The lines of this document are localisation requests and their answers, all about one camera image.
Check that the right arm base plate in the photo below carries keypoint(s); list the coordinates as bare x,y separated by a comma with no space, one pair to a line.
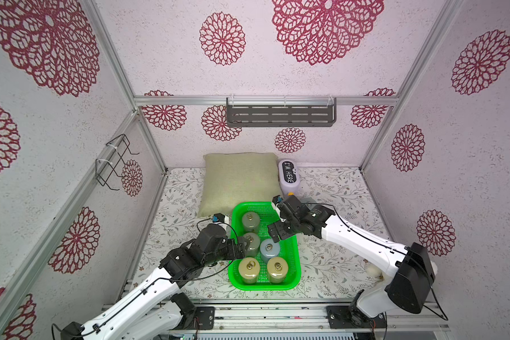
349,316

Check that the black wire wall rack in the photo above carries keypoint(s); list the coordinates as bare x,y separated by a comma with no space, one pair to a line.
107,167

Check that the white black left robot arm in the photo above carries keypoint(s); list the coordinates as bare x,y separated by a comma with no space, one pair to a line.
158,303

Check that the blue-grey canister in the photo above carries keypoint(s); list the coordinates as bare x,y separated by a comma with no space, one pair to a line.
269,249

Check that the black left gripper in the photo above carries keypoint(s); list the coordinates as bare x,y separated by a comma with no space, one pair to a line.
233,253

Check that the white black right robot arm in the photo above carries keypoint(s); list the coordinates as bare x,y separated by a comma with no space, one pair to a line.
408,271

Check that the white plush dog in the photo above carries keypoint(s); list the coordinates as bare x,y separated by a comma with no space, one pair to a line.
374,272

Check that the green plastic basket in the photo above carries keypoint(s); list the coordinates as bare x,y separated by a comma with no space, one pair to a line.
289,251

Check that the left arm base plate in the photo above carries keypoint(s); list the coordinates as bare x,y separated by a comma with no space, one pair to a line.
193,317

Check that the yellow-green canister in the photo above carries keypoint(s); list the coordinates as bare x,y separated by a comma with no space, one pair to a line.
249,270
277,270

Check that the green square pillow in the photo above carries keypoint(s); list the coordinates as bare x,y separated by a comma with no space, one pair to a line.
232,179

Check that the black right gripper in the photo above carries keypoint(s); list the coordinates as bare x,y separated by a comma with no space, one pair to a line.
284,225

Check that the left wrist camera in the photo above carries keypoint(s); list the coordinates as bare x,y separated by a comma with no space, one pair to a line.
220,219

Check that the grey wall shelf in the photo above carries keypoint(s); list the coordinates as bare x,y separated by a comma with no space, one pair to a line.
283,115

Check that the lavender digital clock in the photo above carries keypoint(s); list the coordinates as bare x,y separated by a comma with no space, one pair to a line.
289,179

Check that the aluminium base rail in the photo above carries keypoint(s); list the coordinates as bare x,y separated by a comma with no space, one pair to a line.
280,317

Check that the dark green canister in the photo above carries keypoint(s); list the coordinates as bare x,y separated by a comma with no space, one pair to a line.
253,244
251,222

